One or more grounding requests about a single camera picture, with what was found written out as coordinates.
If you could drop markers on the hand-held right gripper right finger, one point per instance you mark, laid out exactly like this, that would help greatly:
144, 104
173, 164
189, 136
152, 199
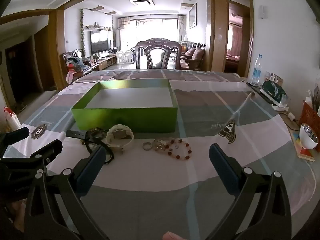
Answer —
221, 161

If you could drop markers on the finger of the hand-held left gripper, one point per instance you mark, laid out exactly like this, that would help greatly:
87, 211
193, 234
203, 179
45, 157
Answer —
17, 136
47, 150

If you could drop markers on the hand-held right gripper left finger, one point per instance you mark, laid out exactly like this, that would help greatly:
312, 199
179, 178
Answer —
90, 166

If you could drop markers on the black wrist watch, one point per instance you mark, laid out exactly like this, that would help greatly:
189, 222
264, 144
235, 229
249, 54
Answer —
75, 134

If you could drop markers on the green cardboard box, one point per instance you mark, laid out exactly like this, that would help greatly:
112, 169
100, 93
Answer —
125, 120

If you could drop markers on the person's right hand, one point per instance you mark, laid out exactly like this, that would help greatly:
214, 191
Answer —
173, 236

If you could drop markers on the red and white bag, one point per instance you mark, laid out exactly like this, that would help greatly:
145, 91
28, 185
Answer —
11, 120

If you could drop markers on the white wrist watch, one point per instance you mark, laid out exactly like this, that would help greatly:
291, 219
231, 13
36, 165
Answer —
125, 143

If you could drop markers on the grey checked tablecloth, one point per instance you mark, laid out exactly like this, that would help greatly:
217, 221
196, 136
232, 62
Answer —
150, 175

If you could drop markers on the white power strip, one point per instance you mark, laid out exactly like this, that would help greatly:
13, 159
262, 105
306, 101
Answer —
280, 107

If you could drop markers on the colourful flat board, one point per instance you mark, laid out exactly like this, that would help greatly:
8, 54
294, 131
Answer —
303, 155

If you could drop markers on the white bowl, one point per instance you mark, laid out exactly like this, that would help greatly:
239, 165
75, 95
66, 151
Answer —
306, 142

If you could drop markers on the pile of clothes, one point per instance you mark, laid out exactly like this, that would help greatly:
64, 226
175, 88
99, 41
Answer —
73, 66

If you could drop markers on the clear plastic water bottle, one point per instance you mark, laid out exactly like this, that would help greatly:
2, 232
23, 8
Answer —
256, 72

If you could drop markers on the wooden armchair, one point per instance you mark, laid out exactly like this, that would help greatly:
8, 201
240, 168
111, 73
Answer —
86, 62

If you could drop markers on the orange plastic basket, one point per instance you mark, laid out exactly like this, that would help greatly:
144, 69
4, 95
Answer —
307, 115

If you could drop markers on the wooden television cabinet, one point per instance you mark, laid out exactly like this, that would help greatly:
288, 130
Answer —
107, 62

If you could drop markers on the wooden sofa with cushions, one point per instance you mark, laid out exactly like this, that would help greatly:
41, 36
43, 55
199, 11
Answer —
195, 55

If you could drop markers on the white baby fence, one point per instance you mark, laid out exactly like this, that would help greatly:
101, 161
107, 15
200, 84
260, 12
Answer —
125, 57

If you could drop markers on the flat screen television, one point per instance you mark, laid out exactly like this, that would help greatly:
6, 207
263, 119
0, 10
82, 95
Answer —
100, 41

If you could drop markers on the green ivy garland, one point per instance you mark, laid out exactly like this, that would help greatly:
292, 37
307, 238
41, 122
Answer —
82, 32

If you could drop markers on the dark carved wooden chair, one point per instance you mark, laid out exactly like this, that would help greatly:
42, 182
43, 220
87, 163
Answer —
140, 52

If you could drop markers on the rectangular ceiling light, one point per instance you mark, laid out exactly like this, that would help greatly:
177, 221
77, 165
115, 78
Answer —
140, 1

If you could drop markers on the framed wall picture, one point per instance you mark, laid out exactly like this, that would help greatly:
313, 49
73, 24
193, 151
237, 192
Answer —
193, 15

